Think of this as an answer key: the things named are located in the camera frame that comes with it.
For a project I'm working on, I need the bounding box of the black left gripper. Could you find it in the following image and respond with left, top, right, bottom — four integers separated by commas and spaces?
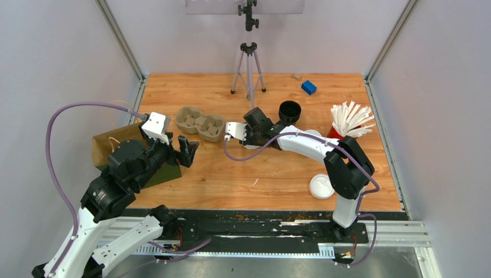
133, 122, 200, 189

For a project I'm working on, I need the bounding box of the brown coffee cup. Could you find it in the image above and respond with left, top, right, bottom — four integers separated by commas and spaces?
305, 130, 322, 138

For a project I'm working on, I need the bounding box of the green paper bag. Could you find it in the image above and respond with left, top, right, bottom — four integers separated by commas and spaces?
91, 123, 182, 189

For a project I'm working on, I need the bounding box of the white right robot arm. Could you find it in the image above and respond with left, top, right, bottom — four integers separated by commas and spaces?
226, 101, 375, 242

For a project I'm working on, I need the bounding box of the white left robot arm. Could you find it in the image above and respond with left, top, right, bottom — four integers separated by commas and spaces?
32, 136, 200, 277

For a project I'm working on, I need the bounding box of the black paper cup stack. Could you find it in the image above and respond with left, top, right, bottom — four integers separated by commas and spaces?
279, 100, 302, 125

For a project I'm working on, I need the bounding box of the grey pulp cup carrier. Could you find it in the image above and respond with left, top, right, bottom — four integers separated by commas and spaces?
175, 106, 226, 142

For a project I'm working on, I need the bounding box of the blue small block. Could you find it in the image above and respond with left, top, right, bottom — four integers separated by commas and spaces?
301, 80, 317, 96

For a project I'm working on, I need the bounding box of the small tan block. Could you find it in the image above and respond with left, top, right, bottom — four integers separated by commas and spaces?
291, 73, 303, 81

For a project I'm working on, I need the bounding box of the red straw holder cup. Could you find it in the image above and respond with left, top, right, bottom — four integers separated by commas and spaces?
327, 126, 344, 140

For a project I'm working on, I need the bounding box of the white plastic lid stack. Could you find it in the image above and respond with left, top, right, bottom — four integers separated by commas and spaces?
309, 174, 335, 200

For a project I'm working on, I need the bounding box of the white wrapped straws bundle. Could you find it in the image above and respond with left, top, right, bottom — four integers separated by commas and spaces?
330, 101, 376, 138

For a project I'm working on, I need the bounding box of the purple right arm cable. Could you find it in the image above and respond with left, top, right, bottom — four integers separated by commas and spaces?
223, 131, 381, 268

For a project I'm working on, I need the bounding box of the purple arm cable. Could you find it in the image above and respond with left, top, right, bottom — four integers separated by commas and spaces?
223, 131, 381, 268
45, 101, 214, 278

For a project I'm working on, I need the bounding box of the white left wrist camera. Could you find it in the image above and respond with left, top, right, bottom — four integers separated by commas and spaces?
141, 112, 170, 145

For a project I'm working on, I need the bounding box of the grey camera tripod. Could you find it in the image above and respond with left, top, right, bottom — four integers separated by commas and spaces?
230, 0, 267, 109

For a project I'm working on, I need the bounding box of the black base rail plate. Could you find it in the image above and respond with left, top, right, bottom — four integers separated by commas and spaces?
86, 208, 427, 258

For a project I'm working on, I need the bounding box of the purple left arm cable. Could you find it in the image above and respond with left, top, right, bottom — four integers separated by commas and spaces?
45, 101, 214, 278

